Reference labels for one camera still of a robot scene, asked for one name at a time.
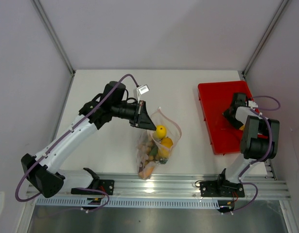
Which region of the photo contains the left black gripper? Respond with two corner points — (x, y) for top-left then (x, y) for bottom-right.
(111, 100), (156, 131)

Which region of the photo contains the yellow toy pepper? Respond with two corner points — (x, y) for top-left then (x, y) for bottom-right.
(153, 125), (167, 140)

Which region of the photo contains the clear pink zip top bag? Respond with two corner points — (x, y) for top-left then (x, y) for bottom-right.
(136, 108), (182, 180)

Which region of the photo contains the longan bunch with leaves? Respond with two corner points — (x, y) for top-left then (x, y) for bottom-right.
(138, 140), (171, 167)

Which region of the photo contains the small yellow toy mango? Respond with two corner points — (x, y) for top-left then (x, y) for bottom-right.
(160, 137), (173, 151)

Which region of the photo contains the toy ham slice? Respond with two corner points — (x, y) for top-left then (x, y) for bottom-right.
(138, 165), (155, 180)

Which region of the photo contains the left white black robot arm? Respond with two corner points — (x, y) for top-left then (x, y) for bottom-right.
(21, 81), (156, 198)

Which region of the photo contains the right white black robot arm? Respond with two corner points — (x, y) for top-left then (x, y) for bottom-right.
(215, 93), (280, 196)

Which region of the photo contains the red plastic tray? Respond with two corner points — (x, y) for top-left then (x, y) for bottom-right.
(197, 81), (252, 155)

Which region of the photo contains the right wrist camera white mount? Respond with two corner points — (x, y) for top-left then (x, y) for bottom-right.
(247, 100), (259, 109)

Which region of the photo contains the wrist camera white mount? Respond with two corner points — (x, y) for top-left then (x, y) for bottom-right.
(247, 100), (259, 109)
(134, 84), (150, 103)

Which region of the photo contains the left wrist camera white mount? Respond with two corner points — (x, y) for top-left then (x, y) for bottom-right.
(134, 84), (150, 103)

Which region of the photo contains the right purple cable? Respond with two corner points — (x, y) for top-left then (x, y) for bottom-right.
(238, 96), (281, 182)

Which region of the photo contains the purple cable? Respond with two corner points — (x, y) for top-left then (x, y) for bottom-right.
(15, 74), (140, 202)
(238, 96), (281, 182)

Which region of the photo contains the right aluminium frame post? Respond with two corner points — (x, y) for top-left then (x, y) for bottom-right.
(241, 0), (292, 80)

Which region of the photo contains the aluminium frame post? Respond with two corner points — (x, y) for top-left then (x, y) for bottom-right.
(31, 0), (75, 77)
(241, 0), (292, 80)

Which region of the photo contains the aluminium mounting rail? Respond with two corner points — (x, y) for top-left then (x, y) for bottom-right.
(26, 171), (292, 200)

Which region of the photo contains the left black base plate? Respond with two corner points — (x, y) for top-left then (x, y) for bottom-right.
(71, 180), (115, 196)

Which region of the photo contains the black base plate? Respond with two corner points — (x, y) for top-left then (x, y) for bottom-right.
(195, 181), (245, 198)
(71, 180), (115, 196)

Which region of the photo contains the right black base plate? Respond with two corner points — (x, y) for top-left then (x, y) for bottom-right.
(195, 181), (245, 198)

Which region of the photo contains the white slotted cable duct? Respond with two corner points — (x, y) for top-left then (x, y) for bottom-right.
(36, 197), (219, 209)

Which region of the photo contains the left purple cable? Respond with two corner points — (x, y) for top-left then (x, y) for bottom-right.
(15, 74), (140, 202)

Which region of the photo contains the left aluminium frame post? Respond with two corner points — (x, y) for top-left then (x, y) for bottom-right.
(31, 0), (75, 77)

